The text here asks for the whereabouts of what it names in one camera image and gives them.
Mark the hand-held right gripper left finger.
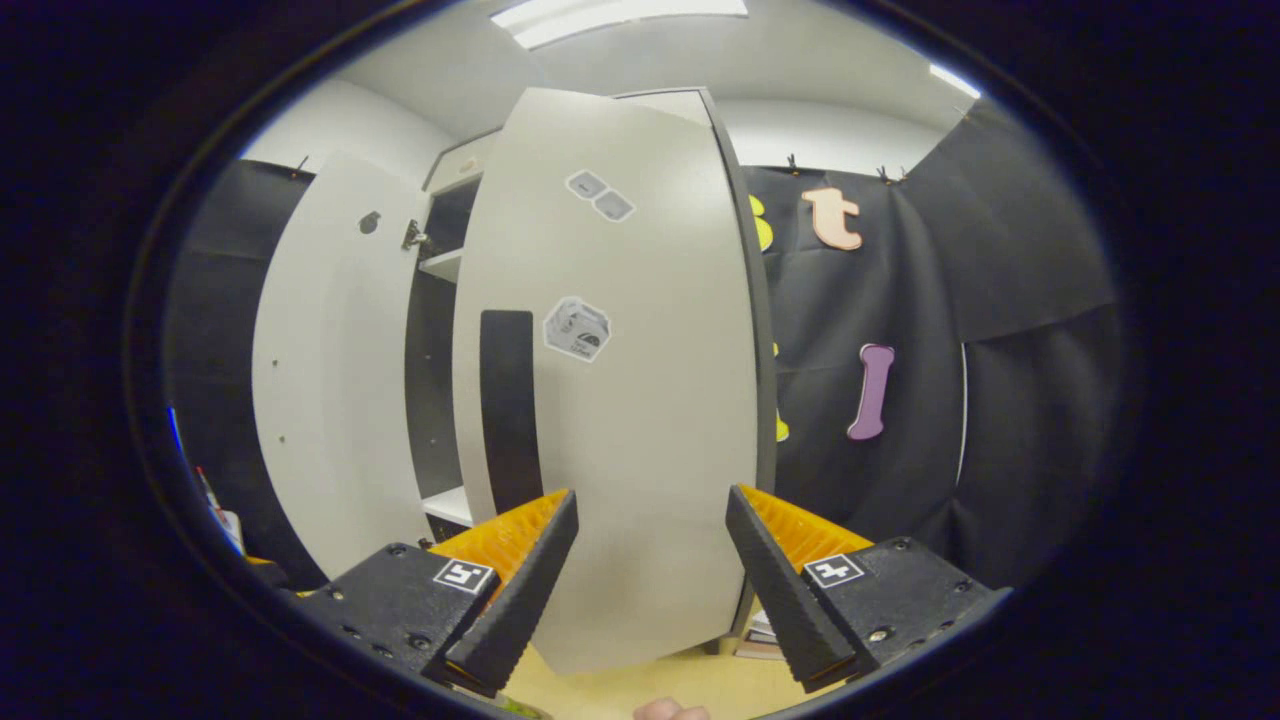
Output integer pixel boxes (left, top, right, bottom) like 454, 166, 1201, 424
298, 488, 581, 699

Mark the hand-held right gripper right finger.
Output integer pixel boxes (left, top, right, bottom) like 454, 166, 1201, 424
725, 484, 1011, 694

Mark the grey cabinet door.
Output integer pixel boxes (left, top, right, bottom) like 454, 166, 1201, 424
250, 150, 436, 581
452, 87, 779, 676

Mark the grey cabinet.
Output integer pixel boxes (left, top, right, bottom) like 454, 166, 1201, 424
405, 128, 501, 546

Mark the pile of books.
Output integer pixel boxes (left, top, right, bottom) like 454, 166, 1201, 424
733, 605, 791, 661

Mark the white and red object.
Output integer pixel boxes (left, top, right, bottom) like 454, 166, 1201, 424
168, 405, 248, 557

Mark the black backdrop cloth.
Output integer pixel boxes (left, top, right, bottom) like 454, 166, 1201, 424
745, 95, 1116, 591
165, 158, 321, 591

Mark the small ceiling light panel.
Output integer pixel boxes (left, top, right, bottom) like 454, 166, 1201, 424
928, 62, 983, 101

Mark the long ceiling light panel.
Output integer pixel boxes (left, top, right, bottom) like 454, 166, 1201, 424
490, 0, 749, 51

